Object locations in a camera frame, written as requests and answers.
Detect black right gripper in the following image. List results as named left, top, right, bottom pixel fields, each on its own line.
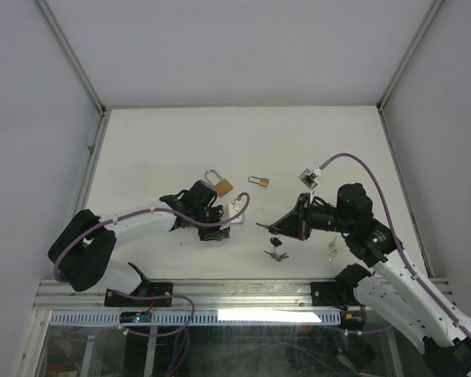
left=268, top=192, right=353, bottom=241

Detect black-headed key bunch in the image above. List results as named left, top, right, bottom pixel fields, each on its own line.
left=256, top=222, right=283, bottom=249

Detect long-shackle brass padlock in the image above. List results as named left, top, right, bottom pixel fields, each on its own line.
left=204, top=170, right=233, bottom=197

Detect small brass padlock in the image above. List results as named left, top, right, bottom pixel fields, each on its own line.
left=247, top=176, right=269, bottom=188

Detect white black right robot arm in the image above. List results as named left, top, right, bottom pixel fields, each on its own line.
left=265, top=183, right=471, bottom=376

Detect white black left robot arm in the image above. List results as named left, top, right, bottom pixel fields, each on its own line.
left=48, top=181, right=233, bottom=306

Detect small silver key bunch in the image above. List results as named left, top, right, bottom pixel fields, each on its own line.
left=265, top=251, right=289, bottom=262

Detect silver key pair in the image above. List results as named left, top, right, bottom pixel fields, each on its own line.
left=326, top=236, right=338, bottom=262

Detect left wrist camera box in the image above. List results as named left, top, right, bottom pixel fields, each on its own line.
left=227, top=203, right=246, bottom=225

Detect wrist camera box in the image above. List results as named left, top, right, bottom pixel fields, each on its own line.
left=298, top=167, right=323, bottom=201
left=227, top=203, right=246, bottom=225

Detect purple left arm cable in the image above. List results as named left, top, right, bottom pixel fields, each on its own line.
left=53, top=192, right=250, bottom=339

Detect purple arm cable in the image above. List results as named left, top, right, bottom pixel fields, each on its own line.
left=53, top=192, right=250, bottom=339
left=317, top=152, right=471, bottom=358

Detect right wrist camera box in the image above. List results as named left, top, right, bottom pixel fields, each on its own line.
left=298, top=167, right=323, bottom=201

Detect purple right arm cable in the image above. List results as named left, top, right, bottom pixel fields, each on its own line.
left=317, top=152, right=471, bottom=358

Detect slotted cable duct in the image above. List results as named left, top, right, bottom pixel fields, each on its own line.
left=50, top=309, right=341, bottom=328

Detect aluminium frame post left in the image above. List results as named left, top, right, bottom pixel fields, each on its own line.
left=35, top=0, right=111, bottom=119

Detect aluminium frame post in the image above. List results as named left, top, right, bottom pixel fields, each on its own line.
left=35, top=0, right=111, bottom=119
left=376, top=0, right=448, bottom=115

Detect aluminium frame post right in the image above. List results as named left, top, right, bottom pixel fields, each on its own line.
left=376, top=0, right=448, bottom=115

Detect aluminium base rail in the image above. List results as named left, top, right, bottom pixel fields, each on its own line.
left=33, top=279, right=336, bottom=310

